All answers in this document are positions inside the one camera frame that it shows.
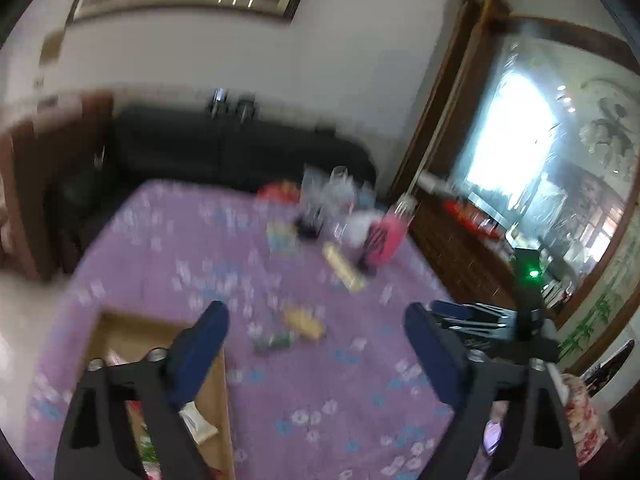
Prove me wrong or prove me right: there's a white cream snack packet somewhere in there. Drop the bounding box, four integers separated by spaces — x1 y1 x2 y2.
180 402 219 444

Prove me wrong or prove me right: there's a clear cracker packet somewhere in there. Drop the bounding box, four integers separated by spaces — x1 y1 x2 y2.
283 309 326 340

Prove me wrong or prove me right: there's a green twisted candy packet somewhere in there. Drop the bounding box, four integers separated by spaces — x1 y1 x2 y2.
253 330 297 354

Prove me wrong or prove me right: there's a wooden side cabinet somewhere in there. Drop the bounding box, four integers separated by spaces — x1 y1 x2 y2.
409 190 516 310

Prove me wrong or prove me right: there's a cardboard box tray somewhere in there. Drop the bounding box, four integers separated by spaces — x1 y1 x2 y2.
85 301 235 479

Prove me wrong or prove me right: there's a pink covered bottle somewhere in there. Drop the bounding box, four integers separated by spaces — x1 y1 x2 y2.
359 194 418 272

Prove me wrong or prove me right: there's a cream yellow tube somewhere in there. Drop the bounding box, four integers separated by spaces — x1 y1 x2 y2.
322 242 367 292

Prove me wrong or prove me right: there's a white round jar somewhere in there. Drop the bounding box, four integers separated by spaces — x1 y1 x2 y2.
343 210 383 248

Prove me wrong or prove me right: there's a purple floral tablecloth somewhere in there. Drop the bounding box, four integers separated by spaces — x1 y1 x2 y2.
21 181 452 479

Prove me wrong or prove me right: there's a clear glass cup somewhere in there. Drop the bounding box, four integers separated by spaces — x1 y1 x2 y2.
299 166 359 232

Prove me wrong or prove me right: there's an olive flat booklet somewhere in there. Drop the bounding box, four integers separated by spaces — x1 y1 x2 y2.
266 221 299 255

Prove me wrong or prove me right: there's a brown armchair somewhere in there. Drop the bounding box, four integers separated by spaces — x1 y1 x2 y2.
1 91 114 281

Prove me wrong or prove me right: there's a black leather sofa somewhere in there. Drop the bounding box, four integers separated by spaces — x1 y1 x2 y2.
46 104 378 273

